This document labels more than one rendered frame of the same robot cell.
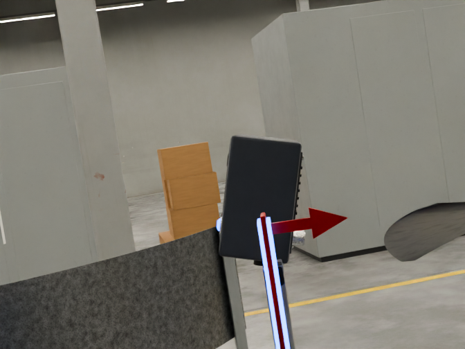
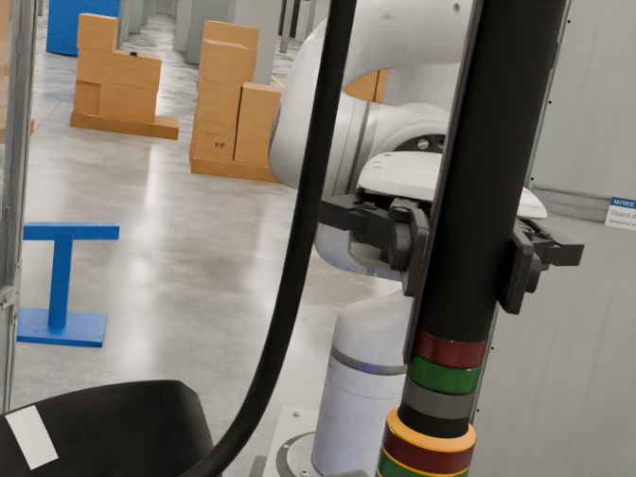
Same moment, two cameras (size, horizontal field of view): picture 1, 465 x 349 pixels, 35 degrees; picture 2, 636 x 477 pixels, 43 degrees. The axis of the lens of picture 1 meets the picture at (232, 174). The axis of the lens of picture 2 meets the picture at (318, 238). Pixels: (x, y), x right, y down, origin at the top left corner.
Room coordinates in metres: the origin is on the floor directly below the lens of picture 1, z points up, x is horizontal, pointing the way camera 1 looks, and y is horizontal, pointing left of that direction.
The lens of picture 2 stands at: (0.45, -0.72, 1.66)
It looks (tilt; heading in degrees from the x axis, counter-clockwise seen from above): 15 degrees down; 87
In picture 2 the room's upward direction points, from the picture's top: 9 degrees clockwise
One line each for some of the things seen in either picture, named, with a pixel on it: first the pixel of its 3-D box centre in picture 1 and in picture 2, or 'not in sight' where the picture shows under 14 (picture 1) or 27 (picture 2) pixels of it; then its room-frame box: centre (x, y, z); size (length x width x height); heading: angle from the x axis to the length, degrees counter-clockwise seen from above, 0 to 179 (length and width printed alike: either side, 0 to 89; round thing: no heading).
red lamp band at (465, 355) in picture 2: not in sight; (450, 340); (0.53, -0.37, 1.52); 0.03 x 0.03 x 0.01
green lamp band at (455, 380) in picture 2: not in sight; (444, 365); (0.53, -0.37, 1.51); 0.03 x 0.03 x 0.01
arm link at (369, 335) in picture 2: not in sight; (411, 281); (0.64, 0.35, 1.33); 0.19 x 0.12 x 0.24; 172
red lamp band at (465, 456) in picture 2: not in sight; (428, 438); (0.53, -0.37, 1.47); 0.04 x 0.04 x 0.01
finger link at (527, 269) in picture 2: not in sight; (531, 264); (0.57, -0.35, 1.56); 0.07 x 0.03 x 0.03; 87
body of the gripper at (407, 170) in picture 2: not in sight; (439, 208); (0.54, -0.26, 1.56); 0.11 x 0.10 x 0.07; 87
